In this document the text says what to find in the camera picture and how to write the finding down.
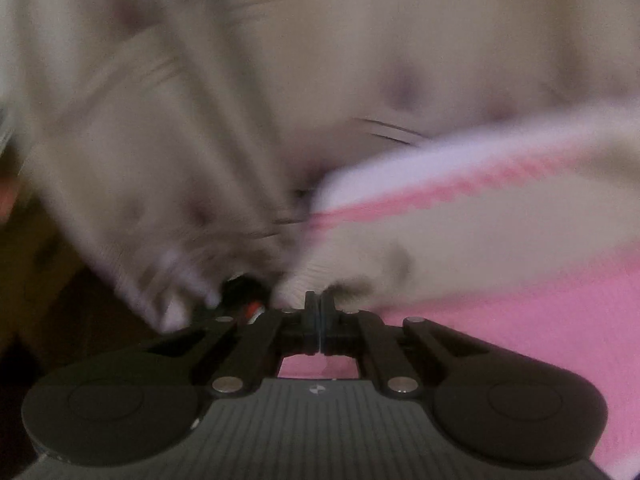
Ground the pink and white blanket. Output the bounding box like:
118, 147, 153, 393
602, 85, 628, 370
277, 102, 640, 480

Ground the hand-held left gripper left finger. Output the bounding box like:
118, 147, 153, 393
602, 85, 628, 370
141, 291, 319, 399

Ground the beige small garment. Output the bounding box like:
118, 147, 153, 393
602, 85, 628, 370
277, 157, 640, 313

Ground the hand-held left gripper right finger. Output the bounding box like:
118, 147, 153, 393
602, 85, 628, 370
319, 291, 492, 401

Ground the beige floral bedsheet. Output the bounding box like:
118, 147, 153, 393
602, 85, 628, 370
0, 0, 640, 333

